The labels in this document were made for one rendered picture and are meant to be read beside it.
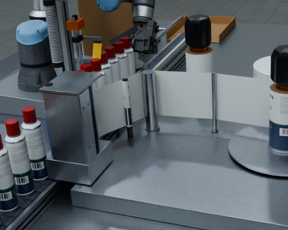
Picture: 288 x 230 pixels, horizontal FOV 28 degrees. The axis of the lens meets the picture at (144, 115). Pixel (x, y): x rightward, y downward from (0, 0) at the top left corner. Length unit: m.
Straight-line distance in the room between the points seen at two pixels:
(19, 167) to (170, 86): 0.53
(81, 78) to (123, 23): 1.02
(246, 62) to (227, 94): 0.76
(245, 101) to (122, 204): 0.48
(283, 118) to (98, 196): 0.52
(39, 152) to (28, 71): 0.64
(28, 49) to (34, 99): 0.18
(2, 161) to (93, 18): 1.24
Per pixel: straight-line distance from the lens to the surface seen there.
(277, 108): 1.55
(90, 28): 2.53
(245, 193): 1.45
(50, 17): 1.75
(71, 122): 1.44
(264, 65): 1.84
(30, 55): 2.09
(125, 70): 1.94
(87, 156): 1.48
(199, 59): 1.82
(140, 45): 2.05
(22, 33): 2.08
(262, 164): 1.54
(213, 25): 2.93
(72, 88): 1.43
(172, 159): 1.60
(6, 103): 2.12
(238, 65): 2.40
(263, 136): 1.68
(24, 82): 2.12
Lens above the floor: 1.67
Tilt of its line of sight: 25 degrees down
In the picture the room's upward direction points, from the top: 5 degrees counter-clockwise
